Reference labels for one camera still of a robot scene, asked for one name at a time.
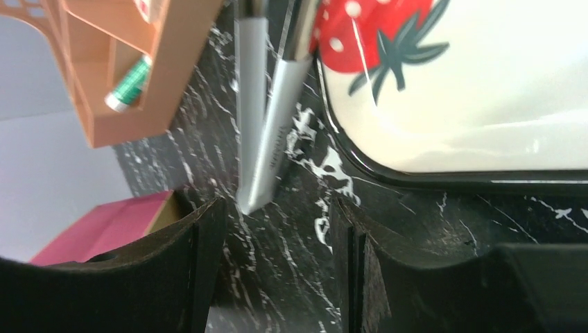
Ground metal tongs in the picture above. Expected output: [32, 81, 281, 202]
[235, 1, 320, 215]

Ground paper cake bag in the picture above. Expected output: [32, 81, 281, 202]
[30, 191, 182, 266]

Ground orange plastic file organizer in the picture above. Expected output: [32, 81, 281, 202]
[1, 1, 223, 148]

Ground strawberry print tray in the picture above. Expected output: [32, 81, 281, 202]
[312, 0, 587, 194]

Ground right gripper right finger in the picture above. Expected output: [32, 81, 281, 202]
[329, 197, 587, 332]

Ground green marker pen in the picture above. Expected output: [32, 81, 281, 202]
[105, 54, 153, 112]

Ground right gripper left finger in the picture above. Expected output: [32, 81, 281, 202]
[1, 198, 227, 332]

